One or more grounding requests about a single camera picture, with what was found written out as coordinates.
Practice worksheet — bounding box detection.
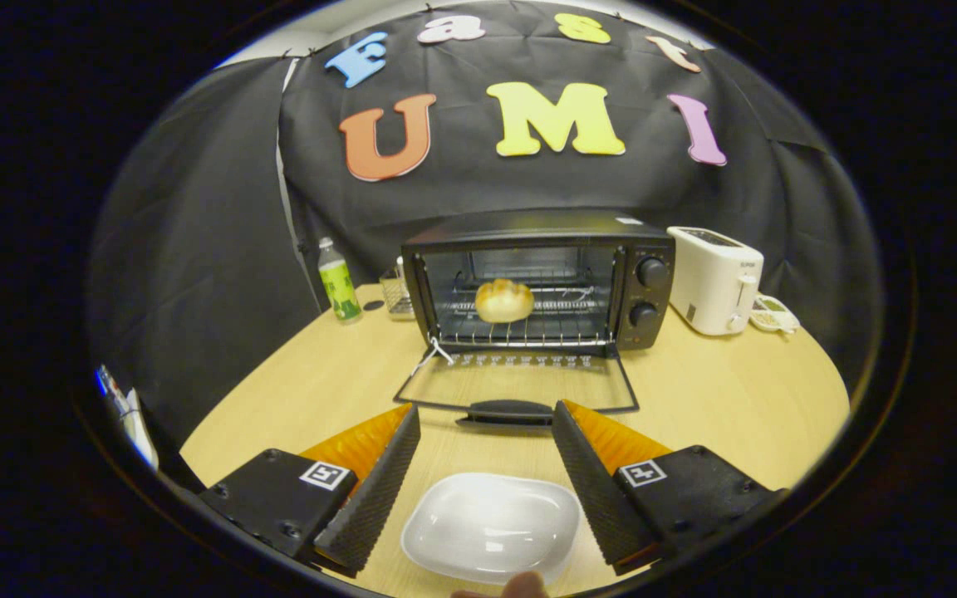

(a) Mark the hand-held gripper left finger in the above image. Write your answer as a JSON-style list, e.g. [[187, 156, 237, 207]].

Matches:
[[199, 404, 422, 578]]

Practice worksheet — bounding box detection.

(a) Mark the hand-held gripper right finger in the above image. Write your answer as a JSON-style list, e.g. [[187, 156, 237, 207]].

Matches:
[[551, 399, 778, 576]]

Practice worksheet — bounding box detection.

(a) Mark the golden bread roll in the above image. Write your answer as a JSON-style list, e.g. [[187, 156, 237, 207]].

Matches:
[[475, 278, 535, 324]]

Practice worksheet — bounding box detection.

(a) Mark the black toaster oven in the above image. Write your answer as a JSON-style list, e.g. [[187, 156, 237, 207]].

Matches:
[[393, 209, 676, 429]]

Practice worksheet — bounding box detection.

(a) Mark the white pop-up toaster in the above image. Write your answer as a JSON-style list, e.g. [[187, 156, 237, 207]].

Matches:
[[666, 226, 764, 336]]

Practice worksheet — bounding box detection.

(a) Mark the white square plate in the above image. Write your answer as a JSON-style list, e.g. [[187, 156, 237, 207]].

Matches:
[[400, 473, 582, 586]]

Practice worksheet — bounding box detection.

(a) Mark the small clear glass jar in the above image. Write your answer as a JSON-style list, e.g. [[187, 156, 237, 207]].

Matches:
[[380, 257, 417, 321]]

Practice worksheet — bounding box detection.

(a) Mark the green label plastic bottle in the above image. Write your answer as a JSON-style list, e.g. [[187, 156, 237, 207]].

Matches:
[[317, 238, 363, 323]]

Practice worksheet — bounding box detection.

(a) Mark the white and blue object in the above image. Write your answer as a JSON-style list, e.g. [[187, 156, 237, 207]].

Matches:
[[96, 364, 160, 470]]

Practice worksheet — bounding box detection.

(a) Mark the white divided snack tray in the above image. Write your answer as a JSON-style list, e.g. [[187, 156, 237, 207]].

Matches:
[[749, 294, 801, 335]]

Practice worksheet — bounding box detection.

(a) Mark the black backdrop cloth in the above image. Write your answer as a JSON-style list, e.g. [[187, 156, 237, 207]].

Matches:
[[88, 0, 882, 466]]

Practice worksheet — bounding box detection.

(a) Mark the white string loop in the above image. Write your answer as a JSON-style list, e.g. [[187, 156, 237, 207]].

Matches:
[[410, 336, 454, 379]]

